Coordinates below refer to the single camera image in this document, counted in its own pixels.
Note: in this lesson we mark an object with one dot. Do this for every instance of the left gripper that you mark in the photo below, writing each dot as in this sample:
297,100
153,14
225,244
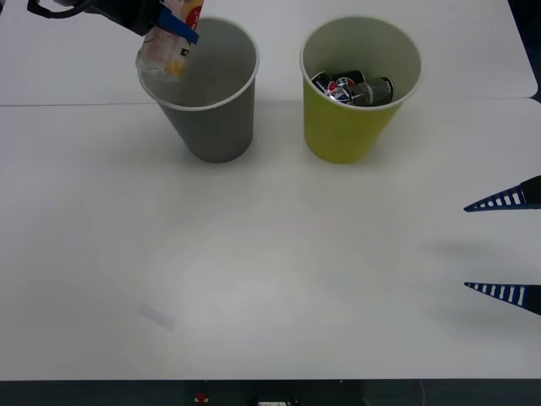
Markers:
135,14

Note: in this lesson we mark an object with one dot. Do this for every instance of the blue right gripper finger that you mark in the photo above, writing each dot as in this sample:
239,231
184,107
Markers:
507,198
511,294

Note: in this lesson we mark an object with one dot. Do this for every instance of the clear bottle with red cap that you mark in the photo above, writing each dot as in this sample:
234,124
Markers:
162,55

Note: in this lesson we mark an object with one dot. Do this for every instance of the grey plastic bin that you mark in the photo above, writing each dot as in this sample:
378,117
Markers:
220,127

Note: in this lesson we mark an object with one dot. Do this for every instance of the dark grey can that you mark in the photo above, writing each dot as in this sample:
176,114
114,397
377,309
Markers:
374,91

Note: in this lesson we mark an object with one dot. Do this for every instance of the black can with round logo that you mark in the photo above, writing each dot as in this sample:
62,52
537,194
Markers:
340,84

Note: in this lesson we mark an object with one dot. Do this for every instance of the yellow-green plastic bin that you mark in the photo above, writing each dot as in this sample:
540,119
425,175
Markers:
338,131

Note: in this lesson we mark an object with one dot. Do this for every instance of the red button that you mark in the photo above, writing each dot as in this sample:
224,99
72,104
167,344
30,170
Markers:
201,398

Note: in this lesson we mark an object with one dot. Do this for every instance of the dark robot torso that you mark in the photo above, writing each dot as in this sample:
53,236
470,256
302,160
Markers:
105,393

